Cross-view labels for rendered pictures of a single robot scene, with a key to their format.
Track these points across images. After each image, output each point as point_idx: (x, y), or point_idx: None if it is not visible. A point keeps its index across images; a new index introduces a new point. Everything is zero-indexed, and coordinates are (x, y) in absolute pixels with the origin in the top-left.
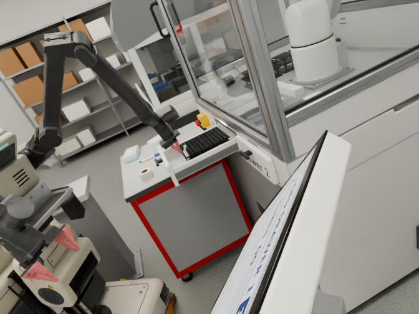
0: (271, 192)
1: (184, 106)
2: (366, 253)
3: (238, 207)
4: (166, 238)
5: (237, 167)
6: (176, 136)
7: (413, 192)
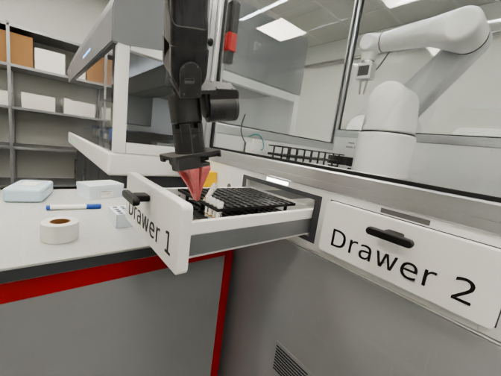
0: (393, 342)
1: (158, 163)
2: None
3: (212, 349)
4: None
5: (253, 272)
6: (212, 155)
7: None
